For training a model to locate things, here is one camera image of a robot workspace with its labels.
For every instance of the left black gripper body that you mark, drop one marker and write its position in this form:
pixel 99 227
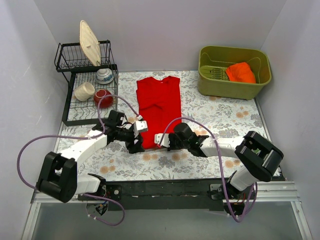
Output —
pixel 133 142

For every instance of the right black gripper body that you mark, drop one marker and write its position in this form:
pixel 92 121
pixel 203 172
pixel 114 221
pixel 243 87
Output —
pixel 171 143

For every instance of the red t shirt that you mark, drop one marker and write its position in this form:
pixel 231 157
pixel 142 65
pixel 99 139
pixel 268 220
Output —
pixel 159 103

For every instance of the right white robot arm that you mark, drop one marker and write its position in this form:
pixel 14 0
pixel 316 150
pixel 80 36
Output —
pixel 260 158

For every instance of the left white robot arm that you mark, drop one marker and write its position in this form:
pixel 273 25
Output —
pixel 59 176

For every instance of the floral table mat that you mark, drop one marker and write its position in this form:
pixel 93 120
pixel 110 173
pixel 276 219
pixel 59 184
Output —
pixel 224 117

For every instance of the red bowl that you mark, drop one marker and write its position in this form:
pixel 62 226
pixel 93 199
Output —
pixel 103 97

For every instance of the cream ceramic cup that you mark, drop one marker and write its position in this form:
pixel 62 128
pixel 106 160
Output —
pixel 85 91

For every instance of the blue white ceramic bowl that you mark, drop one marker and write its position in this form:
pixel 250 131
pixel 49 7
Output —
pixel 104 76

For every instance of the green plastic bin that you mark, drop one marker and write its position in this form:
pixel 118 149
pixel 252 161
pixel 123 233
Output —
pixel 214 60

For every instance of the orange t shirt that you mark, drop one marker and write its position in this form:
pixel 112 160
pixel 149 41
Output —
pixel 241 73

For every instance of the cream woven plate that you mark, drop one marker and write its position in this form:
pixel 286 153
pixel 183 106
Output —
pixel 89 44

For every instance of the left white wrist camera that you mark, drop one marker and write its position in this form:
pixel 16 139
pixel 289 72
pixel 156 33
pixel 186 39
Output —
pixel 140 126

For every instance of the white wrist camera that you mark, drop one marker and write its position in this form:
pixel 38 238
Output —
pixel 140 126
pixel 162 140

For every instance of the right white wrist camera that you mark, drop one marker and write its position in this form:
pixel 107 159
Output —
pixel 162 140

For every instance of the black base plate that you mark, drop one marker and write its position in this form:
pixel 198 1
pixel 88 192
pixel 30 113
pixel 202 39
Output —
pixel 177 194

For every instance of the black wire dish rack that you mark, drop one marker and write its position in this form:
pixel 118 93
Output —
pixel 70 60

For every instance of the aluminium rail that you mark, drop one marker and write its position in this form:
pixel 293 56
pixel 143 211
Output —
pixel 273 191

